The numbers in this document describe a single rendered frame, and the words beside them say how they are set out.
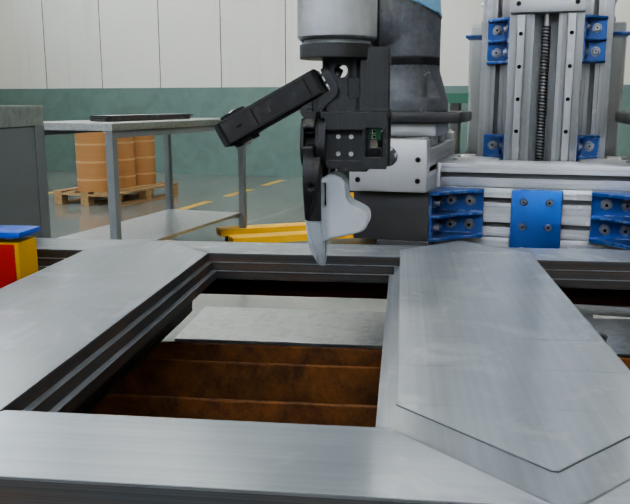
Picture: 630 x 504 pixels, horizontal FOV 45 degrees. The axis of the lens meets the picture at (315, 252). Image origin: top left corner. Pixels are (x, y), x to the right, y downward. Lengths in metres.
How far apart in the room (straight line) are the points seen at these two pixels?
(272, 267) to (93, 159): 7.38
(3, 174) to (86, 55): 11.27
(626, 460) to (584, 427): 0.05
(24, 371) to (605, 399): 0.43
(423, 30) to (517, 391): 0.98
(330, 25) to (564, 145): 0.88
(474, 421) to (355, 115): 0.32
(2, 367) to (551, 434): 0.41
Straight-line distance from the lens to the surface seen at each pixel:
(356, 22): 0.72
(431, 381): 0.59
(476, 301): 0.82
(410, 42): 1.46
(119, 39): 12.46
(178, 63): 11.98
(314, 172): 0.71
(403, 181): 1.32
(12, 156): 1.54
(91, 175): 8.41
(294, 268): 1.05
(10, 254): 1.08
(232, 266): 1.06
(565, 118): 1.53
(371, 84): 0.73
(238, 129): 0.74
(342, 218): 0.73
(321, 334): 1.26
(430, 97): 1.46
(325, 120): 0.71
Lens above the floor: 1.05
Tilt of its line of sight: 11 degrees down
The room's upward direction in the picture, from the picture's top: straight up
